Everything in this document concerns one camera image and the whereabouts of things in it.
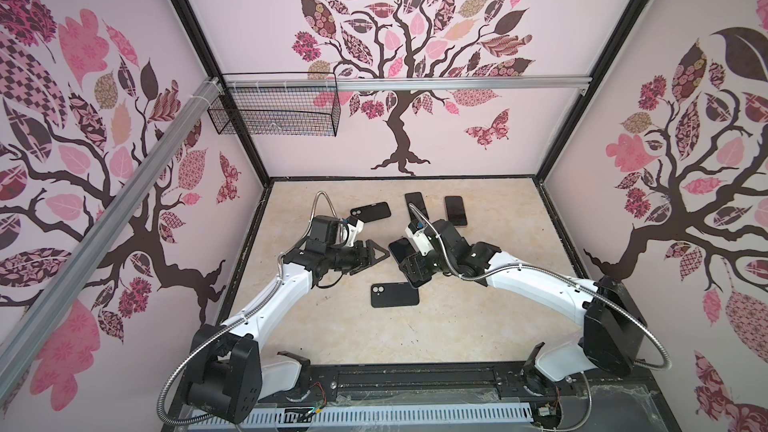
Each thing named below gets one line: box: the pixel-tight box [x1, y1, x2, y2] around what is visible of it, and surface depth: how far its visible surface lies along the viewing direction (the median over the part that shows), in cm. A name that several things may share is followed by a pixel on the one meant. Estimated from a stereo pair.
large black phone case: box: [371, 282, 419, 308], surface depth 91 cm
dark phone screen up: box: [388, 237, 416, 263], surface depth 85 cm
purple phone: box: [445, 195, 468, 226], surface depth 114 cm
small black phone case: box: [350, 202, 391, 223], surface depth 112 cm
